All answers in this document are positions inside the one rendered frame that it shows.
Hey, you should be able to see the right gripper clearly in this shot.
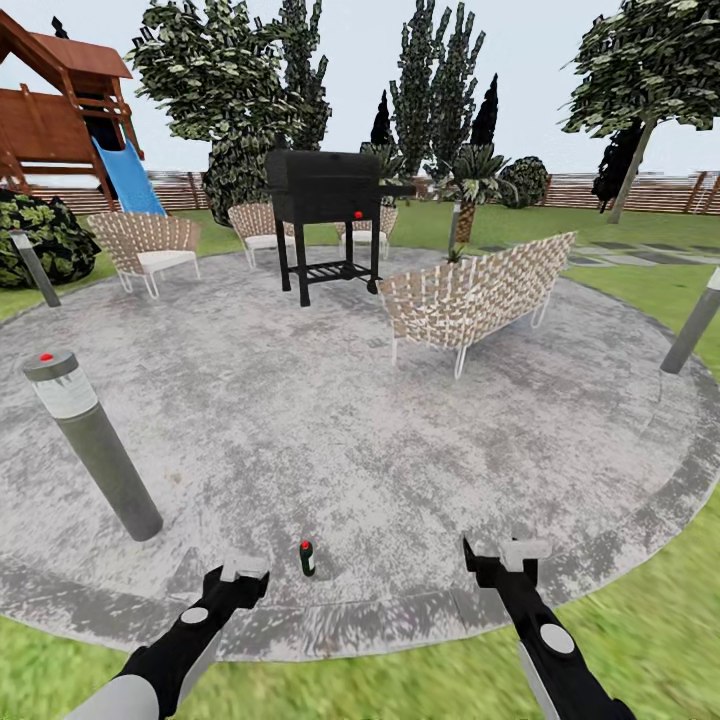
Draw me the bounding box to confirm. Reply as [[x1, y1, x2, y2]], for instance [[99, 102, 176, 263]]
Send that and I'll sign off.
[[463, 540, 538, 609]]

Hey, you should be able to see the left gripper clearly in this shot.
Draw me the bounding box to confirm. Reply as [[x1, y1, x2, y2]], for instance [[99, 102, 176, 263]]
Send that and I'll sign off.
[[203, 571, 271, 614]]

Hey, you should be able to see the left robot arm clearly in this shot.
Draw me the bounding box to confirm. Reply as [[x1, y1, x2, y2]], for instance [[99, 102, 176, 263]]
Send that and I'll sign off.
[[62, 555, 271, 720]]

